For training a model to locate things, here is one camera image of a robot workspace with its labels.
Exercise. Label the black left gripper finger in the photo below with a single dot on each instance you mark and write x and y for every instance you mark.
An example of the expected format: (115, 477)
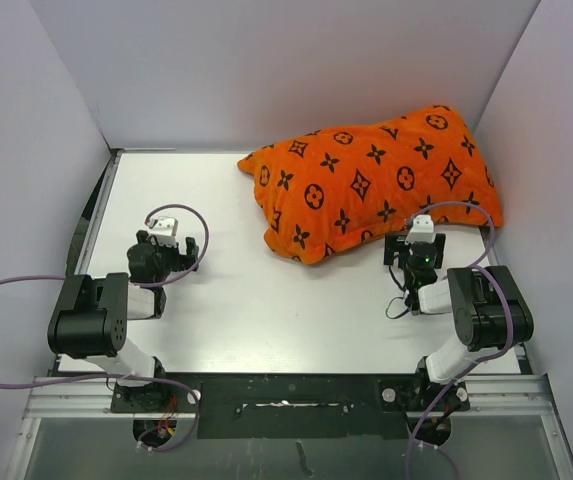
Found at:
(191, 255)
(143, 237)

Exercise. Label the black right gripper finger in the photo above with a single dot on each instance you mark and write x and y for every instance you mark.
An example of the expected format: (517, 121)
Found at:
(439, 244)
(390, 249)

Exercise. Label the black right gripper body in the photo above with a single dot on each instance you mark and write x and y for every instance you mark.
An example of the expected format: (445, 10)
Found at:
(407, 270)

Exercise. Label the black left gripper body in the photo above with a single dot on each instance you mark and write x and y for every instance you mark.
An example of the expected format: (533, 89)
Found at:
(169, 259)

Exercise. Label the orange patterned pillowcase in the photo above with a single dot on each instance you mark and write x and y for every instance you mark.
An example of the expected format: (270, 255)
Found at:
(339, 187)

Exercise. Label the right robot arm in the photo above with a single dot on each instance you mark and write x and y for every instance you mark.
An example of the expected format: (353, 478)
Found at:
(488, 310)

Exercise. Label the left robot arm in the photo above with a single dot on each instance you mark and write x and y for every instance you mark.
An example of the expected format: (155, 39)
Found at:
(91, 316)

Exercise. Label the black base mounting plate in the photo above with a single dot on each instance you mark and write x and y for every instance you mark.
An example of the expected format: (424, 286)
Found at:
(297, 406)

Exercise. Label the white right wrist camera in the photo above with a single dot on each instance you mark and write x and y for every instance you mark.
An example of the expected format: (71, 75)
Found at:
(422, 230)

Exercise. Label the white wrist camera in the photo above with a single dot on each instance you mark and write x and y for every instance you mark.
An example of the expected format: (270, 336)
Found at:
(162, 231)
(422, 230)

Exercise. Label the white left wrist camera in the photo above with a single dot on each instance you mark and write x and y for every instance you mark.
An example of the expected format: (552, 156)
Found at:
(162, 231)

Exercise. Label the aluminium frame rail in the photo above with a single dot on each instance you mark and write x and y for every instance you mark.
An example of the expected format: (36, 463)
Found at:
(511, 431)

